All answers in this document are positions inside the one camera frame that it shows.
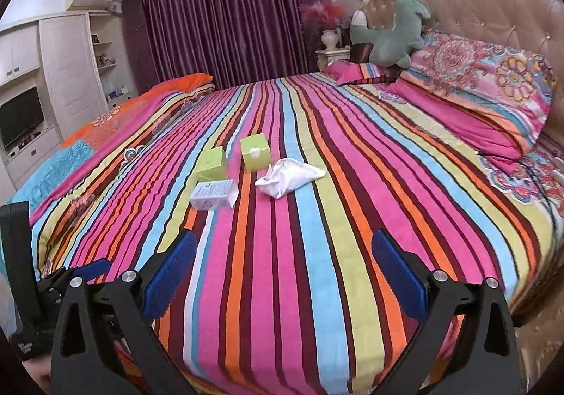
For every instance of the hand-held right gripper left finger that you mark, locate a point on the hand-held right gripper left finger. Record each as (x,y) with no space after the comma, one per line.
(169,276)

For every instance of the small striped pillow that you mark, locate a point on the small striped pillow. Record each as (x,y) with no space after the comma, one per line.
(357,71)

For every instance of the purple curtain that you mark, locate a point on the purple curtain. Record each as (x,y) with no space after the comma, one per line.
(229,11)

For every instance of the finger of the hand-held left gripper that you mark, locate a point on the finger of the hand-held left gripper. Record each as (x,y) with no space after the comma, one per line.
(94,269)

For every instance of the large floral pillow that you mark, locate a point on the large floral pillow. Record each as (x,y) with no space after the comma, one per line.
(484,77)

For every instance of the white power strip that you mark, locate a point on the white power strip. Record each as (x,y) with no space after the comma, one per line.
(558,177)

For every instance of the white wall cabinet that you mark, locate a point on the white wall cabinet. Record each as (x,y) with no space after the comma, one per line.
(66,64)

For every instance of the white plastic bag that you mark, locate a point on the white plastic bag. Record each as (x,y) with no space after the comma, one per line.
(288,179)

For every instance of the green cardboard box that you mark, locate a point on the green cardboard box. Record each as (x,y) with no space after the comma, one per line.
(211,163)
(255,153)

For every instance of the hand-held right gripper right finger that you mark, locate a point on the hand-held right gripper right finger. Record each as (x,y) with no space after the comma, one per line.
(398,271)

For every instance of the orange and blue quilt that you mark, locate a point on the orange and blue quilt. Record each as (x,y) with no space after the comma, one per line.
(110,117)

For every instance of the striped colourful bedsheet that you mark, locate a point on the striped colourful bedsheet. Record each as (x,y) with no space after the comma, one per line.
(308,267)

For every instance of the white printed carton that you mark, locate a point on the white printed carton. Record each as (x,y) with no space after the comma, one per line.
(213,196)

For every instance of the black television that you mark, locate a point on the black television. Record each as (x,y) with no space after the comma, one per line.
(20,115)

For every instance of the red flower bunch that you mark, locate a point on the red flower bunch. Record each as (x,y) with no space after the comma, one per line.
(321,11)

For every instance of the small white nightstand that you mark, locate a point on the small white nightstand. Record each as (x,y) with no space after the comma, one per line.
(335,56)

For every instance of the green plush toy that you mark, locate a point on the green plush toy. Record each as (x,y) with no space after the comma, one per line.
(392,33)

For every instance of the white vase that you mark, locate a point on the white vase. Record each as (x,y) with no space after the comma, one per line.
(330,39)

